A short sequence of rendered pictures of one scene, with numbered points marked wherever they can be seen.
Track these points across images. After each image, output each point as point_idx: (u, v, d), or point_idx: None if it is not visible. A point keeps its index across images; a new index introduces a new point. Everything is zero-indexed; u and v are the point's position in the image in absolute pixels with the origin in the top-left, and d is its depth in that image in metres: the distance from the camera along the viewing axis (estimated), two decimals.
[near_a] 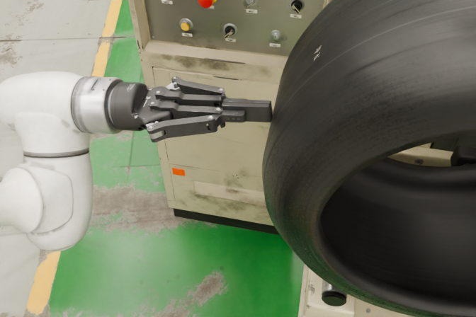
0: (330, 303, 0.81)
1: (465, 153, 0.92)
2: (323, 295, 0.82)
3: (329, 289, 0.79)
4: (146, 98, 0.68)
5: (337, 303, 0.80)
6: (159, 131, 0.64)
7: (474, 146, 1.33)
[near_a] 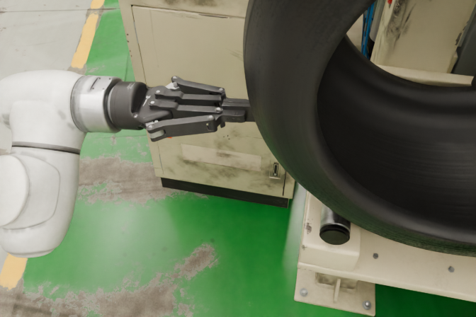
0: (326, 234, 0.65)
1: None
2: (329, 221, 0.65)
3: (349, 230, 0.65)
4: (146, 98, 0.68)
5: (329, 239, 0.66)
6: (159, 131, 0.63)
7: None
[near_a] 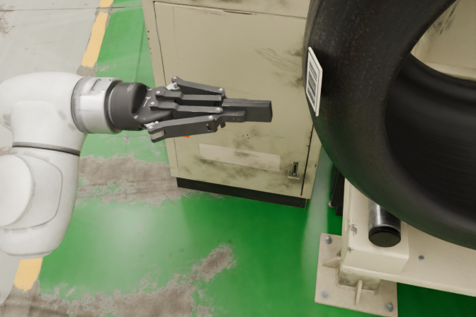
0: (375, 240, 0.64)
1: None
2: (369, 226, 0.64)
3: (392, 226, 0.62)
4: (146, 98, 0.68)
5: (383, 243, 0.64)
6: (159, 131, 0.64)
7: None
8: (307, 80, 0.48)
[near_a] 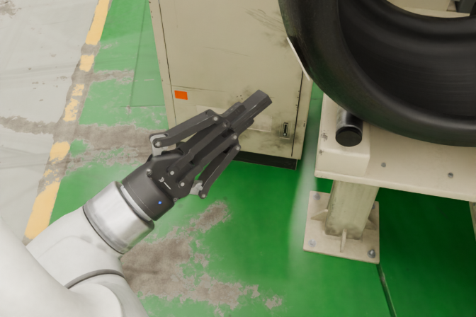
0: (343, 143, 0.76)
1: None
2: (336, 135, 0.77)
3: (346, 124, 0.75)
4: None
5: (351, 142, 0.76)
6: (161, 134, 0.61)
7: None
8: (297, 59, 0.68)
